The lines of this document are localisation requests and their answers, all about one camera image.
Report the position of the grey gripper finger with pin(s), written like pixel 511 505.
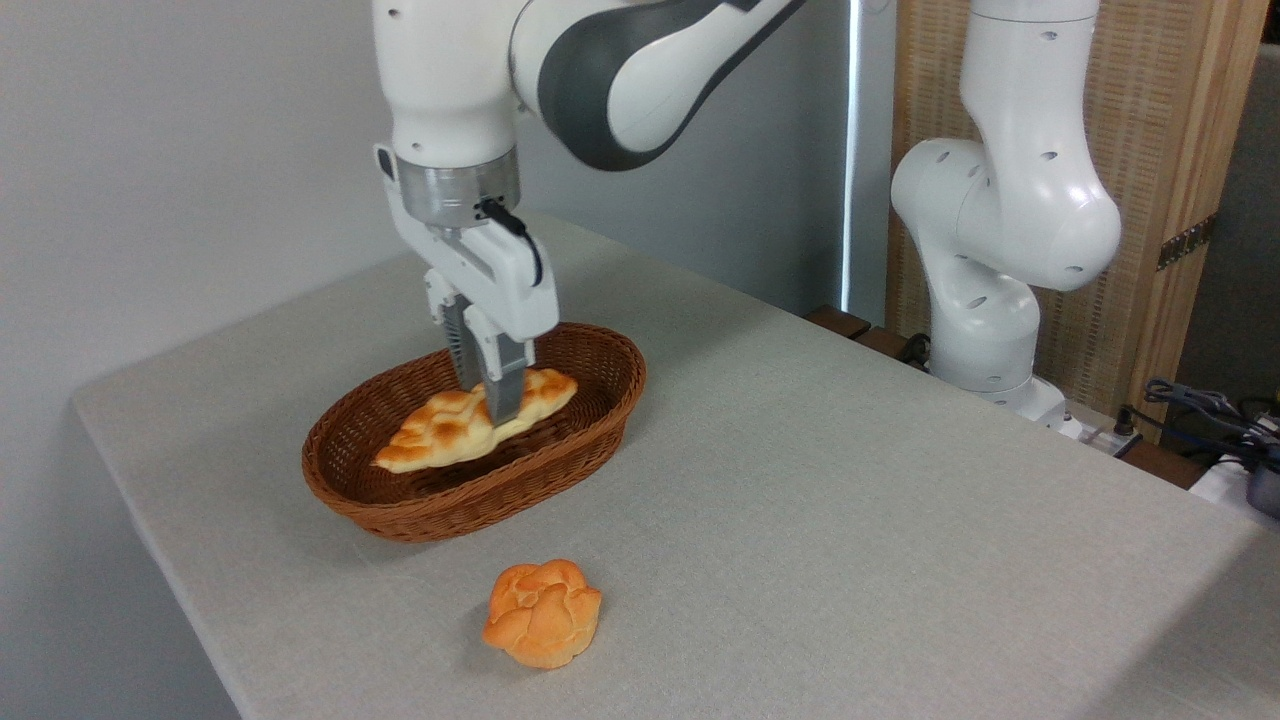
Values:
pixel 455 335
pixel 505 385

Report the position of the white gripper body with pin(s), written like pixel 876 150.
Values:
pixel 495 285

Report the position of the long braided bread loaf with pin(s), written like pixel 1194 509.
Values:
pixel 440 430

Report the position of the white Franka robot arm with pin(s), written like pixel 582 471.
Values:
pixel 440 80

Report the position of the brown wicker oval basket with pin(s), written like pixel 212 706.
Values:
pixel 480 500

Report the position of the round orange bread roll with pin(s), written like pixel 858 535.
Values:
pixel 545 615

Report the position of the white vertical light strip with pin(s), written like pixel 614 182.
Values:
pixel 851 150

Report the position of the grey tablecloth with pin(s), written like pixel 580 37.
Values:
pixel 900 550

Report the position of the metal screen hinge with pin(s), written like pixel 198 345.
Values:
pixel 1186 241

